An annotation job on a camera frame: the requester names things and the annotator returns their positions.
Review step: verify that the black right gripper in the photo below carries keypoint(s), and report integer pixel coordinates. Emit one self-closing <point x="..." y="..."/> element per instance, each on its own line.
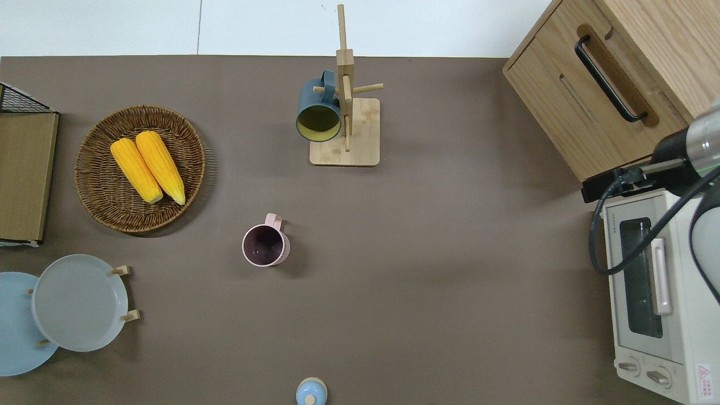
<point x="678" y="149"/>

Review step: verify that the light blue plate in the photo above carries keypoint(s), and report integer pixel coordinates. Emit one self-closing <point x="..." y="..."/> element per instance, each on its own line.
<point x="14" y="337"/>

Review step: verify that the wooden dish rack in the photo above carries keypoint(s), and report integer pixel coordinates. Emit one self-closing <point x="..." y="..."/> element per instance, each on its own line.
<point x="130" y="315"/>

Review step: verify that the white toaster oven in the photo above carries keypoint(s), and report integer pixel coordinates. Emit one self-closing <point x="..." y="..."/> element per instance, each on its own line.
<point x="692" y="337"/>

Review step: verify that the pink mug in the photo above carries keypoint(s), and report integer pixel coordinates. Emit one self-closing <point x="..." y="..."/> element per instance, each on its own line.
<point x="278" y="256"/>

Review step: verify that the wooden mug tree stand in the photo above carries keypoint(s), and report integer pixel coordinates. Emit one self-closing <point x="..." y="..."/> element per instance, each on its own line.
<point x="360" y="146"/>

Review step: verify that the dark blue mug yellow inside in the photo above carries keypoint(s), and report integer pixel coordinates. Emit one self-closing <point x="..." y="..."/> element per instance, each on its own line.
<point x="315" y="95"/>

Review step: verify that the brown table mat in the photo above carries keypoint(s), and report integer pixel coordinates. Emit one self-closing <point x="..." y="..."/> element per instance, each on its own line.
<point x="422" y="253"/>

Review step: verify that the brown wicker basket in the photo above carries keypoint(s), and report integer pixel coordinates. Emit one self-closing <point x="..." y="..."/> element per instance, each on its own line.
<point x="107" y="197"/>

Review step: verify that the yellow corn cob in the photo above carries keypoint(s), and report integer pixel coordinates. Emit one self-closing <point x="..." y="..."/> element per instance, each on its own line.
<point x="135" y="171"/>
<point x="160" y="166"/>

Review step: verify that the grey plate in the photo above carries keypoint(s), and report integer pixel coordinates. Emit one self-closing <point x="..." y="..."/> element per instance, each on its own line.
<point x="79" y="304"/>

